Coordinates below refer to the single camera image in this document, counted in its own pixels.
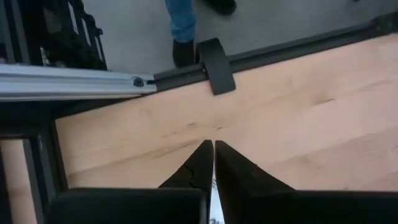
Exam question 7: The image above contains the silver aluminium rail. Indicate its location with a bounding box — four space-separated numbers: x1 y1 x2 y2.
0 63 158 103

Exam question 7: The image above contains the black rail bracket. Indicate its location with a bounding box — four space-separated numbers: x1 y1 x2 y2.
197 37 236 96

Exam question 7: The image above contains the person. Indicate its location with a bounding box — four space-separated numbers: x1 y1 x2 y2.
164 0 238 68

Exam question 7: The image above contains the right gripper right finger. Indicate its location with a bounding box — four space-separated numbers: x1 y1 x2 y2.
214 139 398 224

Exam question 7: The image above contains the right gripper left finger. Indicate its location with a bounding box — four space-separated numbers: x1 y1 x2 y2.
45 139 215 224

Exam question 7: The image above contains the white vanity pack bag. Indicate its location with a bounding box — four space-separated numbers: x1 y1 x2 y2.
208 175 225 224

